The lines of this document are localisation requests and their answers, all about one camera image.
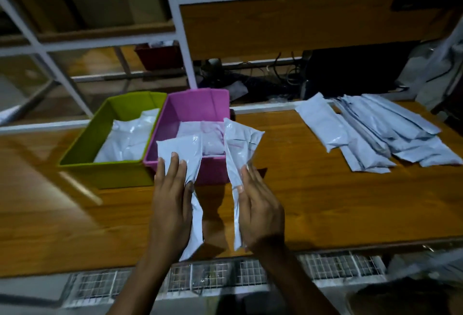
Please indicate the person's right forearm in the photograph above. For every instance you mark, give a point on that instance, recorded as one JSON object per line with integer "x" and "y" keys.
{"x": 289, "y": 282}

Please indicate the grey plastic bags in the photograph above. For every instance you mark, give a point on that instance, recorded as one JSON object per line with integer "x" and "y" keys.
{"x": 430, "y": 68}

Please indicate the pile of white mailer packets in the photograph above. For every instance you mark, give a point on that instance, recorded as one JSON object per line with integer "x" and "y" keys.
{"x": 379, "y": 133}

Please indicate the person's left hand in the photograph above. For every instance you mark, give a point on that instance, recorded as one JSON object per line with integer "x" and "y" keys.
{"x": 168, "y": 213}

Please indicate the white packets in green bin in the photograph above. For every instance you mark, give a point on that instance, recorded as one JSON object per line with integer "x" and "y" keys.
{"x": 126, "y": 141}

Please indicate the person's right thumb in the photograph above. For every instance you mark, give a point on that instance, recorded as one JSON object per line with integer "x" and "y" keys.
{"x": 241, "y": 200}

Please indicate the black computer case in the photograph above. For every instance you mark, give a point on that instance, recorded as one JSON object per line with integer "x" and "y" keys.
{"x": 354, "y": 72}

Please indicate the black device with pouch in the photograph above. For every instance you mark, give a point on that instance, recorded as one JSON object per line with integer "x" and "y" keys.
{"x": 220, "y": 81}

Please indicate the person's left middle finger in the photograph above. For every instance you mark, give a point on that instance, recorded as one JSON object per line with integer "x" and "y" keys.
{"x": 182, "y": 177}

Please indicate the pink plastic bin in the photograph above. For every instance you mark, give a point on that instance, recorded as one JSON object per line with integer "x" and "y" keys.
{"x": 197, "y": 104}

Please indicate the person's right hand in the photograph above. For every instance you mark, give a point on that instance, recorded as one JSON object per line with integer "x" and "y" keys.
{"x": 262, "y": 217}

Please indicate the green plastic bin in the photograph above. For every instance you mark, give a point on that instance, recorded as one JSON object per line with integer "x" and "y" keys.
{"x": 105, "y": 173}

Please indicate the person's left forearm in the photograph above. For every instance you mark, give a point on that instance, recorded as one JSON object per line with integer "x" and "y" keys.
{"x": 146, "y": 282}

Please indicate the clear plastic bags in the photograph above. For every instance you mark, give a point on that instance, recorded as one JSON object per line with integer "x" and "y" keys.
{"x": 426, "y": 264}

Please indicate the white packets in pink bin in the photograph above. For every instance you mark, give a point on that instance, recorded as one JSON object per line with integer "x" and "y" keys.
{"x": 211, "y": 137}

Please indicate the white metal shelf frame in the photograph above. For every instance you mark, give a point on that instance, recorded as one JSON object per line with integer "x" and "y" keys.
{"x": 181, "y": 36}

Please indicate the white plastic mailer packet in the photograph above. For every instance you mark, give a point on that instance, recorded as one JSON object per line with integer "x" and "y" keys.
{"x": 184, "y": 153}
{"x": 240, "y": 142}

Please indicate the person's left little finger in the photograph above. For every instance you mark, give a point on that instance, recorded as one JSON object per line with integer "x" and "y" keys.
{"x": 159, "y": 175}

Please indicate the dark red plastic bin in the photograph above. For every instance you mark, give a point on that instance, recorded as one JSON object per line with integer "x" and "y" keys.
{"x": 157, "y": 57}

